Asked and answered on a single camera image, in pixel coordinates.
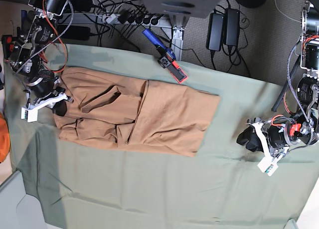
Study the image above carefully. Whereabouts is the white cable on floor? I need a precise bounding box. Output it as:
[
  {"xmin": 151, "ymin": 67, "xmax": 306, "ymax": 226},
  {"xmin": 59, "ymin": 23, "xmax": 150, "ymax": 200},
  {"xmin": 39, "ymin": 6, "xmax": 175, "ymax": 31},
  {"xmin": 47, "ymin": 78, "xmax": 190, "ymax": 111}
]
[{"xmin": 270, "ymin": 0, "xmax": 304, "ymax": 24}]

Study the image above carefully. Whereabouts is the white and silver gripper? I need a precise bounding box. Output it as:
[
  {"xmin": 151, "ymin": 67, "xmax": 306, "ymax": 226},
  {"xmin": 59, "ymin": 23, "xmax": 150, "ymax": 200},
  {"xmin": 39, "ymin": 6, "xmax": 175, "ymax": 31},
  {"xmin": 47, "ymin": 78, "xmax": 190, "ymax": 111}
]
[{"xmin": 236, "ymin": 118, "xmax": 292, "ymax": 176}]

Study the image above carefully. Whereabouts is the blue bar clamp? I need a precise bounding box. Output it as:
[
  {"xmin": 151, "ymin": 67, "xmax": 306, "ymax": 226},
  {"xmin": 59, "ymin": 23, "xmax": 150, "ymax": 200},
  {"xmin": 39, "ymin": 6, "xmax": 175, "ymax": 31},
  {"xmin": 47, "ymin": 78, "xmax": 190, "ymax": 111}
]
[
  {"xmin": 1, "ymin": 10, "xmax": 27, "ymax": 62},
  {"xmin": 142, "ymin": 29, "xmax": 187, "ymax": 83}
]

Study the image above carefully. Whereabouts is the robot arm with orange wires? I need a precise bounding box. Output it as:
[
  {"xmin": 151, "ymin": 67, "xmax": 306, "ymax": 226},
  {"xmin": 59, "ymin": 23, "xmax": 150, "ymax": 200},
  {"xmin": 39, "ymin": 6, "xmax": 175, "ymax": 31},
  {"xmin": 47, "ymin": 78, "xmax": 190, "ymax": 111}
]
[{"xmin": 8, "ymin": 0, "xmax": 75, "ymax": 100}]

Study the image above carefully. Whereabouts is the blue bar clamp left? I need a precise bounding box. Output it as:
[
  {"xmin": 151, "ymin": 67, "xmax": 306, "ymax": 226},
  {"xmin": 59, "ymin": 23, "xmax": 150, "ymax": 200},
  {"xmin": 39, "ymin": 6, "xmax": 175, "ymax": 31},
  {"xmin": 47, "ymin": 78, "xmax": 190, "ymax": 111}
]
[{"xmin": 1, "ymin": 10, "xmax": 27, "ymax": 62}]

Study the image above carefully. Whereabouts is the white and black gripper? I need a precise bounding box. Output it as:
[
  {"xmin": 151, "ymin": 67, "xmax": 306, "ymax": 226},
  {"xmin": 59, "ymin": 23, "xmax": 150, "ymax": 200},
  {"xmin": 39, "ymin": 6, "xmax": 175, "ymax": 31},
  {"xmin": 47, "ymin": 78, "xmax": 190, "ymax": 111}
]
[{"xmin": 20, "ymin": 87, "xmax": 73, "ymax": 122}]

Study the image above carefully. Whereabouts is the robot arm with silver motor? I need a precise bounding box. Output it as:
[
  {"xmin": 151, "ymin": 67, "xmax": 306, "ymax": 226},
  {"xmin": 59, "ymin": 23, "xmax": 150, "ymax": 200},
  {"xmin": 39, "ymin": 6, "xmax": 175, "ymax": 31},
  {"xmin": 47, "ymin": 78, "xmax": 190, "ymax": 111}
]
[{"xmin": 21, "ymin": 1, "xmax": 319, "ymax": 177}]

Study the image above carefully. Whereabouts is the blue bar clamp centre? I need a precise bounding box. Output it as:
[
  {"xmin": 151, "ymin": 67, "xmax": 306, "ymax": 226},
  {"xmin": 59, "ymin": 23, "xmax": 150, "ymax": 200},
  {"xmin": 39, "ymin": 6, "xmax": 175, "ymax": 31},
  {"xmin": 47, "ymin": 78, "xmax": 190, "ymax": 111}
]
[{"xmin": 142, "ymin": 29, "xmax": 187, "ymax": 83}]

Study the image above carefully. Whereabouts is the white plastic bin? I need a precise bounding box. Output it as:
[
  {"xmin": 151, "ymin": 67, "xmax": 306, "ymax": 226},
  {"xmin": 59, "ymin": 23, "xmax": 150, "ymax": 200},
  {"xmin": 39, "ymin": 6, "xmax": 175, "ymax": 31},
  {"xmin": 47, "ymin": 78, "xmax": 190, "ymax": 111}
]
[{"xmin": 0, "ymin": 171, "xmax": 47, "ymax": 229}]

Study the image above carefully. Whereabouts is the black power adapter right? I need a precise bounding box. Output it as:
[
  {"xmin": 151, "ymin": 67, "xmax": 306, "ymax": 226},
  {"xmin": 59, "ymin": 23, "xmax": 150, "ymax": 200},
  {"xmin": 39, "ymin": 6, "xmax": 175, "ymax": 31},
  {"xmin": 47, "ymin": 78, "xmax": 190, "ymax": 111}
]
[{"xmin": 224, "ymin": 8, "xmax": 240, "ymax": 47}]

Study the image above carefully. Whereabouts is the aluminium frame post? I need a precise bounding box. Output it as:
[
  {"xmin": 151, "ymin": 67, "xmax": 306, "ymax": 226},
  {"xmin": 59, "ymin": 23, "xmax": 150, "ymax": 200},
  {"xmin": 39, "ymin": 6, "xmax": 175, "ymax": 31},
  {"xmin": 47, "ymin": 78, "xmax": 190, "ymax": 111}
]
[{"xmin": 169, "ymin": 14, "xmax": 189, "ymax": 61}]

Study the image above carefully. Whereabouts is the tan brown T-shirt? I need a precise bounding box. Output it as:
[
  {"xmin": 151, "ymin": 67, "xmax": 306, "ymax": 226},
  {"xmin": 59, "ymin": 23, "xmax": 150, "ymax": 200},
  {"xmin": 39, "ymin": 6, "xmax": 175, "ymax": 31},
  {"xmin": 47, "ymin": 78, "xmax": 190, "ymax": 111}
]
[{"xmin": 54, "ymin": 67, "xmax": 220, "ymax": 157}]

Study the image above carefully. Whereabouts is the orange cloth at edge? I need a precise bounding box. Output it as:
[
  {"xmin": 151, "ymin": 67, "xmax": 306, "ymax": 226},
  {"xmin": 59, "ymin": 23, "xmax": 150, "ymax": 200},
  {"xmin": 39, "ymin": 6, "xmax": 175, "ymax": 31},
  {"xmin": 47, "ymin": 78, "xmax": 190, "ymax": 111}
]
[{"xmin": 0, "ymin": 113, "xmax": 10, "ymax": 163}]

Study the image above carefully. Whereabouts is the black power adapter left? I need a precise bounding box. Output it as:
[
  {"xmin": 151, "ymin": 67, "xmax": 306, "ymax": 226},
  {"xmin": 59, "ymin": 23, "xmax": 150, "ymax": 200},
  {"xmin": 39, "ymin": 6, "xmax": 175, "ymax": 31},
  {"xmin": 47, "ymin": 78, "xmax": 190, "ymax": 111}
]
[{"xmin": 206, "ymin": 13, "xmax": 224, "ymax": 51}]

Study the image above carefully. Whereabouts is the black power adapter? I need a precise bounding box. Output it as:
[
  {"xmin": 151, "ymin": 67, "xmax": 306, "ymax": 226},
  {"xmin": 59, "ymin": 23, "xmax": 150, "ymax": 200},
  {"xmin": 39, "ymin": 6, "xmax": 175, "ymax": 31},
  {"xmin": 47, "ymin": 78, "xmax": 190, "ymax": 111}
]
[
  {"xmin": 206, "ymin": 13, "xmax": 224, "ymax": 51},
  {"xmin": 224, "ymin": 8, "xmax": 240, "ymax": 47}
]

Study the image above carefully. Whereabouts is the sage green table cloth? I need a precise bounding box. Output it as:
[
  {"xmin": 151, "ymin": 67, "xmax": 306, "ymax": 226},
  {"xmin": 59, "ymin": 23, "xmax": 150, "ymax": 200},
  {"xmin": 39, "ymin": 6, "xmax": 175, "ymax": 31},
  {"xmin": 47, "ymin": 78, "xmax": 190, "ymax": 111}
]
[{"xmin": 2, "ymin": 43, "xmax": 319, "ymax": 229}]

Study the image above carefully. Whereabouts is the white power strip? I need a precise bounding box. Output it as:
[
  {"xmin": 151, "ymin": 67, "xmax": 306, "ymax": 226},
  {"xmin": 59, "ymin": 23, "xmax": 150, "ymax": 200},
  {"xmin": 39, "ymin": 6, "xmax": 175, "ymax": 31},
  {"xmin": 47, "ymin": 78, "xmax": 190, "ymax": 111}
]
[{"xmin": 87, "ymin": 13, "xmax": 119, "ymax": 24}]

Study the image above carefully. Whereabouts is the black power brick left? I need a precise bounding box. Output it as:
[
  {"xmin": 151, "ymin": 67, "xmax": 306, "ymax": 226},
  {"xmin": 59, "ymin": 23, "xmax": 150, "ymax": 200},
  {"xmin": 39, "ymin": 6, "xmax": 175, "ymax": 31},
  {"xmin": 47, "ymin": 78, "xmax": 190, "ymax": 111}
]
[{"xmin": 62, "ymin": 26, "xmax": 91, "ymax": 41}]

